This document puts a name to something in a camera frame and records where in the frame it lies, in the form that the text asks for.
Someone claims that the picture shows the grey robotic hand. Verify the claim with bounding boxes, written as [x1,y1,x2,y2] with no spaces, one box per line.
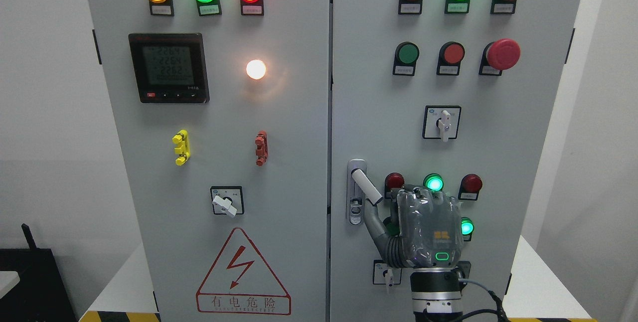
[364,185,464,268]

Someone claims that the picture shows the silver door handle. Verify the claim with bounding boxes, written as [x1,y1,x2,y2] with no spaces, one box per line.
[346,159,383,225]

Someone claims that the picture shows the grey right cabinet door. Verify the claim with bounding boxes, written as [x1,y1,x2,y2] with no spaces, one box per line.
[329,0,580,322]

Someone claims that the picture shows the grey cabinet door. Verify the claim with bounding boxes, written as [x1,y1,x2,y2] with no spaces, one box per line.
[329,0,580,322]
[89,0,330,322]

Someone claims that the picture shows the grey left cabinet door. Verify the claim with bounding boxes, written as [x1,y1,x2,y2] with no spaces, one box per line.
[89,0,330,322]

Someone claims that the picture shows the green push button lower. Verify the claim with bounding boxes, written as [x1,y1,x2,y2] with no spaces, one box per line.
[383,217,393,230]

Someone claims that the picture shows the green push button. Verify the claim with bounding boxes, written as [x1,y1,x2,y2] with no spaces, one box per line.
[392,42,420,76]
[383,217,393,230]

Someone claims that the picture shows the green indicator lamp lower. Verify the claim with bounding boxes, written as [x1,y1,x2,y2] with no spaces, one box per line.
[461,217,475,242]

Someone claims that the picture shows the green indicator lamp middle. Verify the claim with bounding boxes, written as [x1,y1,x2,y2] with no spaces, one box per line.
[423,173,444,191]

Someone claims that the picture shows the red indicator lamp middle left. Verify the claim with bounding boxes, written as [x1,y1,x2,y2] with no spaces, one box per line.
[384,172,405,199]

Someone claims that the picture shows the red indicator lamp middle right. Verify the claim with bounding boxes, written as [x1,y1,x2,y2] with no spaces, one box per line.
[457,173,483,201]

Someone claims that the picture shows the green push button upper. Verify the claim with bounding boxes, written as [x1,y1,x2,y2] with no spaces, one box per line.
[392,42,420,76]

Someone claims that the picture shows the red push button upper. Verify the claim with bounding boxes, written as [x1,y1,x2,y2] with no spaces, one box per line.
[437,42,465,75]

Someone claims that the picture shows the red terminal clip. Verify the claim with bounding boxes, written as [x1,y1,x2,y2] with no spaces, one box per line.
[254,130,269,166]

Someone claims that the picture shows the red electric hazard sticker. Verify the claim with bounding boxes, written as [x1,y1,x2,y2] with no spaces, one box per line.
[196,227,292,316]

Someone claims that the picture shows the red emergency stop button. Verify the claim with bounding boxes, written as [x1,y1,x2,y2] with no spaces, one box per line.
[478,38,520,76]

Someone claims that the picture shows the white indicator lamp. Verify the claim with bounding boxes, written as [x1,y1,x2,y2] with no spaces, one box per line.
[246,59,267,80]

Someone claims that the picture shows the yellow terminal clip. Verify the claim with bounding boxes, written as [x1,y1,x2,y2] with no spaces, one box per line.
[172,129,191,166]

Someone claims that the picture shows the black digital power meter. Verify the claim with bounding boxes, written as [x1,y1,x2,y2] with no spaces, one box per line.
[128,32,209,104]

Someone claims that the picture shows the black box with antenna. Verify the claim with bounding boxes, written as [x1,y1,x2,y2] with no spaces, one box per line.
[0,224,78,322]

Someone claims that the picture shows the black rotary switch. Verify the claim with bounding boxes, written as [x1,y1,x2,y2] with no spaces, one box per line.
[455,261,472,279]

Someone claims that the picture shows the white rotary switch lower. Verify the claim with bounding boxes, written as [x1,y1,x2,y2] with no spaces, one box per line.
[373,259,402,294]

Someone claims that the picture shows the white rotary switch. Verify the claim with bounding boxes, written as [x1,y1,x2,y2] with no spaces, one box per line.
[373,259,402,294]
[422,105,461,142]

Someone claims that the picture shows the white rotary switch upper right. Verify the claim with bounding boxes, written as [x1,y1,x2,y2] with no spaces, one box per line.
[422,105,461,142]

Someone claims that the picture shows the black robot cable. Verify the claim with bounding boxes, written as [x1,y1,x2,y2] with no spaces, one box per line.
[458,278,509,322]

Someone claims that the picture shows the white rotary switch left door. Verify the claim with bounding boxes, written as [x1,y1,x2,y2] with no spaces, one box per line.
[210,186,245,217]

